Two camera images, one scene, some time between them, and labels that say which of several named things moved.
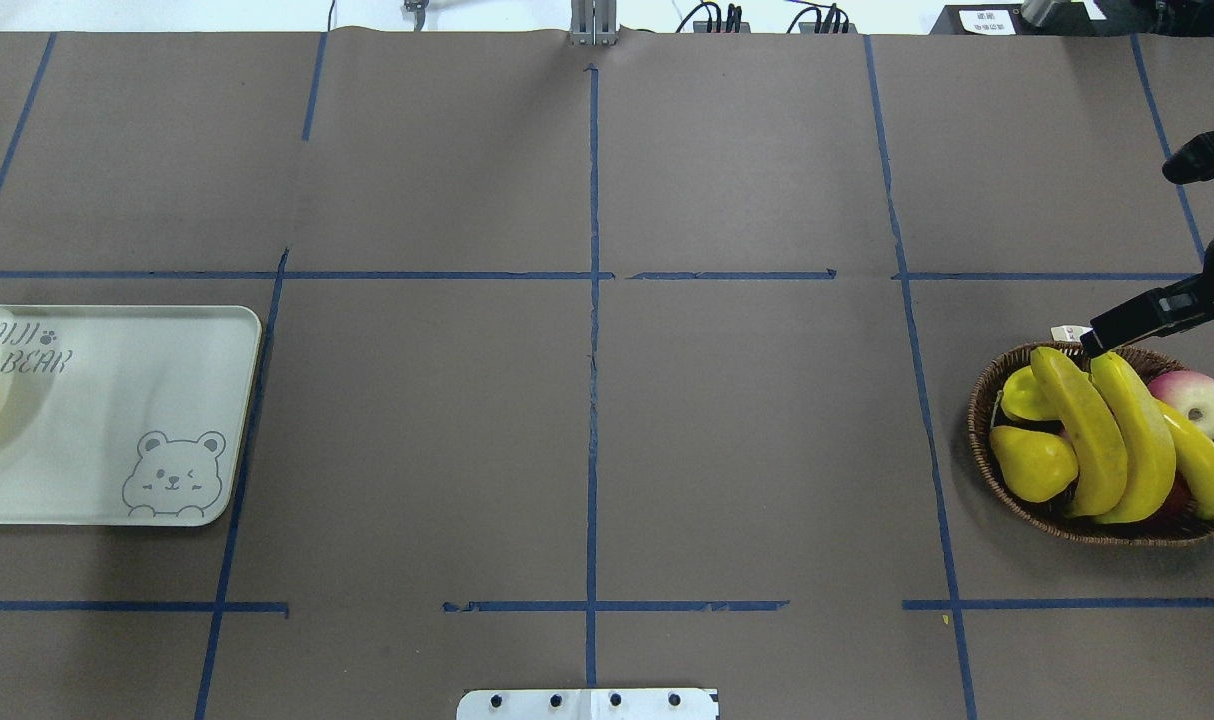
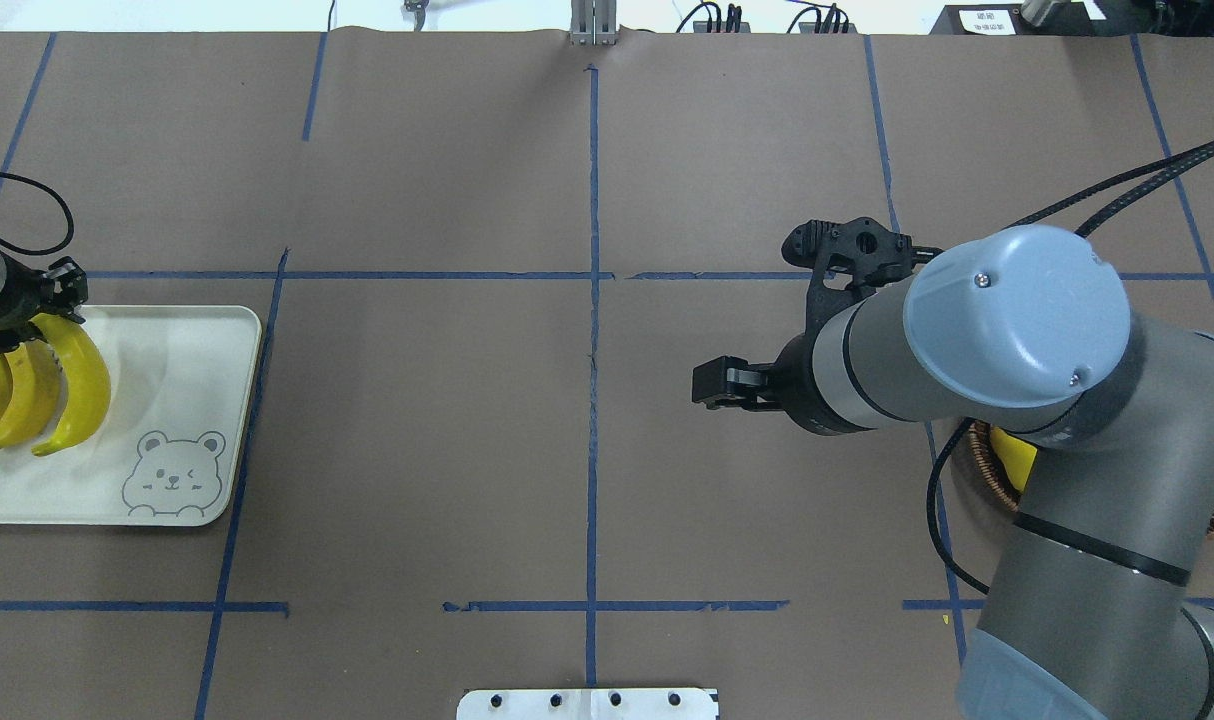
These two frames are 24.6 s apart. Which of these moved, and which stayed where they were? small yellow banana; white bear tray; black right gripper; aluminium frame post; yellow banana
Moved: black right gripper; yellow banana; small yellow banana
Stayed: aluminium frame post; white bear tray
